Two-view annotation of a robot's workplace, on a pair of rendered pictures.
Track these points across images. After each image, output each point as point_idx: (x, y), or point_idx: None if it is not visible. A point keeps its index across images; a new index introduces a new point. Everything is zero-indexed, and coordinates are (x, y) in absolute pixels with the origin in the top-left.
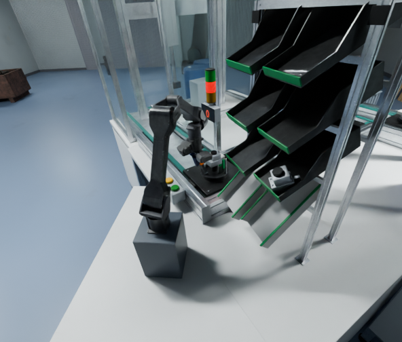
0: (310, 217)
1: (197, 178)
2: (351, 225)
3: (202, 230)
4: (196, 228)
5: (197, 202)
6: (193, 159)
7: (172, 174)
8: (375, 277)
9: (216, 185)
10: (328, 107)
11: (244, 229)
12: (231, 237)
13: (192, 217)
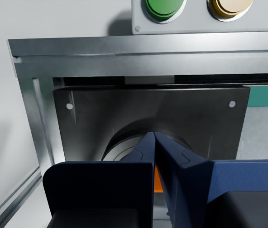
0: None
1: (160, 110)
2: None
3: (35, 35)
4: (46, 26)
5: (41, 41)
6: (168, 151)
7: (265, 39)
8: None
9: (84, 142)
10: None
11: (6, 119)
12: None
13: (85, 35)
